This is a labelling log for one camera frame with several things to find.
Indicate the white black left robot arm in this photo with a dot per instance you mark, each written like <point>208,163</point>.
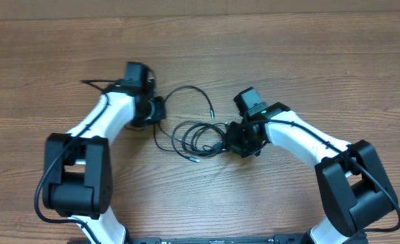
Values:
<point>77,182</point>

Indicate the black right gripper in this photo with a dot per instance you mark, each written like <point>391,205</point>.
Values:
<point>238,140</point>

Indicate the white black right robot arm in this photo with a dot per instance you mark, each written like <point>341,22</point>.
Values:
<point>356,193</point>

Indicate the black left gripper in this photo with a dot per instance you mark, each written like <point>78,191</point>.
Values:
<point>161,112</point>

